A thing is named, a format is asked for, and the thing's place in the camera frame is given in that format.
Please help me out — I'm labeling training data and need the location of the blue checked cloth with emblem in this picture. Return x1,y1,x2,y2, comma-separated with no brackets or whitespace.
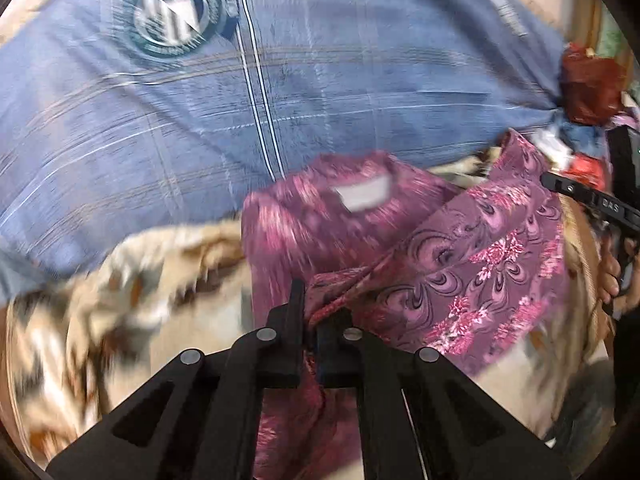
0,0,569,307

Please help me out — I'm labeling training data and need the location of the dark grey cloth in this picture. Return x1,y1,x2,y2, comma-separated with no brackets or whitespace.
542,373,623,477

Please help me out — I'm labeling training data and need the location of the purple floral garment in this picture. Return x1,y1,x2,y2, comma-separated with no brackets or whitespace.
241,130,574,480

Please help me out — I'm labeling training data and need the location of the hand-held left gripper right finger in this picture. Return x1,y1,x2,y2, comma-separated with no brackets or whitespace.
316,308,573,480

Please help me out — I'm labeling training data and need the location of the dark red cloth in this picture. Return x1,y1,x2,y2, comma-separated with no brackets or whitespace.
559,43,628,126

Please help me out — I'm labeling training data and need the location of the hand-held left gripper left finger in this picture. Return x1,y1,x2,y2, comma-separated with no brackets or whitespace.
46,278,306,480

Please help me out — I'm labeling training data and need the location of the pile of mixed clothes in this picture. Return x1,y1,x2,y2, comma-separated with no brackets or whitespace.
529,108,640,192

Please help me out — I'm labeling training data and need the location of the person's right hand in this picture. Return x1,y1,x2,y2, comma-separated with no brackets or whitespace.
597,234,640,307

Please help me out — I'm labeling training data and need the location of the green cloth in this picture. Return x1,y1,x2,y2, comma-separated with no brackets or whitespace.
597,8,636,67

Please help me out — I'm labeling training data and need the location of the beige brown patterned blanket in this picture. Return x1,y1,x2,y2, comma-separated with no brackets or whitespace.
4,146,617,467

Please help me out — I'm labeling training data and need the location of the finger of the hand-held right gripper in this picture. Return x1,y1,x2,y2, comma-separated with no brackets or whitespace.
541,172,640,233

